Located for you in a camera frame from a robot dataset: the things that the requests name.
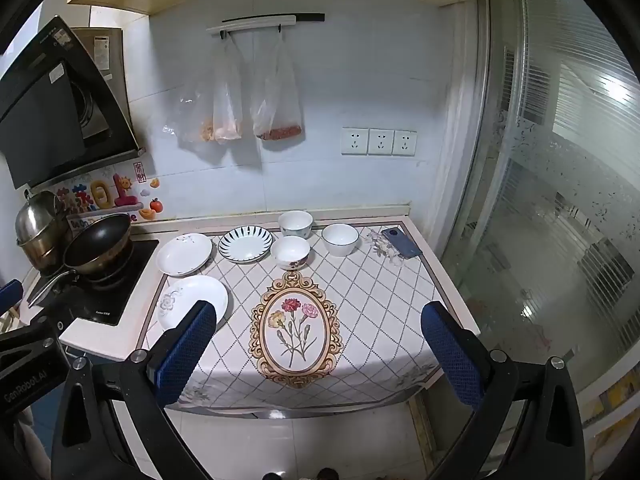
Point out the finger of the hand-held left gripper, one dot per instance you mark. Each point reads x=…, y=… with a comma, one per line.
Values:
x=10, y=297

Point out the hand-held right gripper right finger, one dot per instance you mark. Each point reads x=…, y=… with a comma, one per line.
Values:
x=450, y=355

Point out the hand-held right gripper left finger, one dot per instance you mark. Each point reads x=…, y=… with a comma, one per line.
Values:
x=184, y=355

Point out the white bowl black rim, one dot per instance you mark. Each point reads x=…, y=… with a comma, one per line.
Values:
x=340, y=239

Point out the white plate grey flower print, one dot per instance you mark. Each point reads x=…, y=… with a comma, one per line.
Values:
x=197, y=295

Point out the stainless steel pot with lid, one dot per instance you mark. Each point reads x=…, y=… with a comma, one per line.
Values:
x=37, y=230

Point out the diamond pattern floral table mat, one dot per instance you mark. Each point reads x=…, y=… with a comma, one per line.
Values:
x=370, y=300

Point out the black induction cooktop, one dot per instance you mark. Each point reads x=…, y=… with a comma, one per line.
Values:
x=107, y=295

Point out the white plate small flower print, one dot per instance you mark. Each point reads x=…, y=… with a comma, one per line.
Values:
x=184, y=256

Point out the black frying pan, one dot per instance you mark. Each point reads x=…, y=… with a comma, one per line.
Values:
x=97, y=242

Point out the blue smartphone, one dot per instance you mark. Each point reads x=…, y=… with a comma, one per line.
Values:
x=401, y=243

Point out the white plate black striped rim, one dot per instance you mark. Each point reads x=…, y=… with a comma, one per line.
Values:
x=245, y=245

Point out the white bowl red flower print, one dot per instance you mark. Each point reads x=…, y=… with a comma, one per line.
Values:
x=290, y=252

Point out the white bowl blue rim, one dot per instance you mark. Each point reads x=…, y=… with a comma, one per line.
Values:
x=295, y=222

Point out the black range hood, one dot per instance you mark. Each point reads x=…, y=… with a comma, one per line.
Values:
x=45, y=110

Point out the frosted glass sliding door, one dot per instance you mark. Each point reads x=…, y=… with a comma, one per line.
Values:
x=550, y=185

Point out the clear empty plastic bag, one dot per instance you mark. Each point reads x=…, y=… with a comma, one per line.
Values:
x=192, y=110

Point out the plastic bag with orange food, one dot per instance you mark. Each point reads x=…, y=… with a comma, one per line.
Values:
x=227, y=110

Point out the plastic bag with red food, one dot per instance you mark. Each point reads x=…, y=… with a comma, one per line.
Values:
x=277, y=110

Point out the stainless steel chimney cover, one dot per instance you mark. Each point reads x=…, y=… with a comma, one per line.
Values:
x=102, y=47

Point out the colourful wall stickers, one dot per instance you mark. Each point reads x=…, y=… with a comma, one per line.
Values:
x=100, y=195

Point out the white wall socket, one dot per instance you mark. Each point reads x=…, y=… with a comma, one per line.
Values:
x=355, y=141
x=381, y=142
x=404, y=143

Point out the white wall hook rail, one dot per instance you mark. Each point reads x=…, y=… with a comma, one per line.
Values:
x=250, y=25

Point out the black wall bar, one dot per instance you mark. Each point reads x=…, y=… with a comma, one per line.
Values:
x=305, y=17

